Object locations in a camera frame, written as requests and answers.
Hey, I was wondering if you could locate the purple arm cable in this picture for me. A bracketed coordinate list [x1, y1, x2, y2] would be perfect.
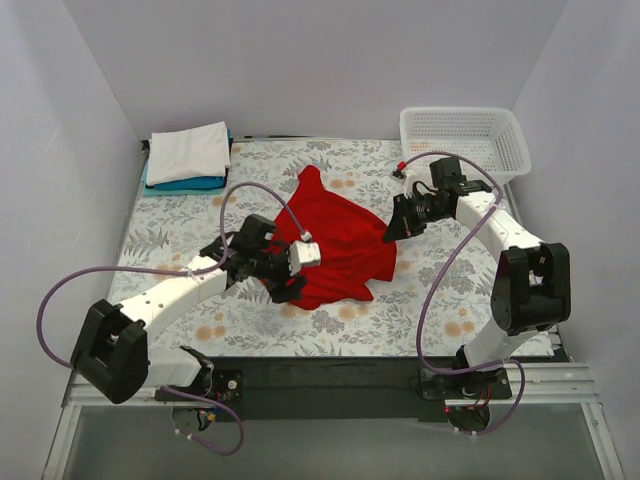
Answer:
[397, 151, 526, 437]
[35, 182, 314, 456]

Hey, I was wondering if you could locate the aluminium front rail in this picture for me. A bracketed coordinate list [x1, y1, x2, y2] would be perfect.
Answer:
[62, 363, 600, 412]

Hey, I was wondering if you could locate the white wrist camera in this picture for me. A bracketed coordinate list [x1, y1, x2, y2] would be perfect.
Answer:
[391, 161, 428, 198]
[289, 241, 321, 275]

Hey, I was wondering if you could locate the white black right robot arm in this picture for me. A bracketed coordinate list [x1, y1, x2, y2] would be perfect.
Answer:
[383, 151, 571, 398]

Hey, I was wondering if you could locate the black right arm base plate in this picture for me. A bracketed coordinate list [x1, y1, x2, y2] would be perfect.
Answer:
[417, 367, 512, 400]

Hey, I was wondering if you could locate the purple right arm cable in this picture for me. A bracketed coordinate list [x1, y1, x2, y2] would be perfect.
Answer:
[397, 151, 526, 437]

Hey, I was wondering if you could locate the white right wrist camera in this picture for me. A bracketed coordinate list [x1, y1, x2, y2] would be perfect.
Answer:
[391, 161, 428, 198]

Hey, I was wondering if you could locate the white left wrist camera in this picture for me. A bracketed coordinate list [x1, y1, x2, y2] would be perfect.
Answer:
[289, 241, 321, 275]

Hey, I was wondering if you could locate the red t shirt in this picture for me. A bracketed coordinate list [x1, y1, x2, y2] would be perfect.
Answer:
[288, 166, 397, 310]

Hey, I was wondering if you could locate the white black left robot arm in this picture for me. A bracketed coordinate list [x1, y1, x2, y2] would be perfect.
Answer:
[71, 215, 321, 404]

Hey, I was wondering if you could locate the white plastic basket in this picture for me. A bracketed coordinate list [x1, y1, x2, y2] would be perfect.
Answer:
[399, 107, 532, 185]

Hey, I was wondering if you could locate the white folded t shirt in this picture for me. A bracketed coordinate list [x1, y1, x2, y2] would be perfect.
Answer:
[146, 121, 230, 187]

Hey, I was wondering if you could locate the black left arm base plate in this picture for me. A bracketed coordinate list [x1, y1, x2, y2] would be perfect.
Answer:
[154, 368, 245, 404]

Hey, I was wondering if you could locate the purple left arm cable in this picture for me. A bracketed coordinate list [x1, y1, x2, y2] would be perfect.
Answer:
[35, 182, 314, 456]

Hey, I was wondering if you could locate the teal folded t shirt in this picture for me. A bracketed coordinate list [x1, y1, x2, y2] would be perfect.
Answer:
[142, 131, 233, 194]

